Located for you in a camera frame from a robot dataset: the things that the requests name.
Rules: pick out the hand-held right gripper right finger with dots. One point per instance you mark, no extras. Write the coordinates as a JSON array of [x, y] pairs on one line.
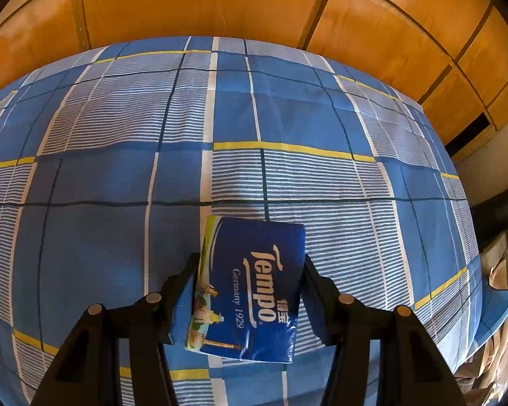
[[317, 317]]

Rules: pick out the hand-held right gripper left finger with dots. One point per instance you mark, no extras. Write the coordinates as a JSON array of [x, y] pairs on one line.
[[182, 317]]

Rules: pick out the blue tissue packet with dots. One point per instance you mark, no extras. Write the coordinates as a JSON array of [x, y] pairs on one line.
[[254, 287]]

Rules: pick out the blue plaid bed sheet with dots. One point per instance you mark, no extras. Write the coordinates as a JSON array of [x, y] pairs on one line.
[[110, 241]]

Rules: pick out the wooden wardrobe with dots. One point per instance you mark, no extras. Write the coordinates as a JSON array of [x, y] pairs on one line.
[[237, 4]]

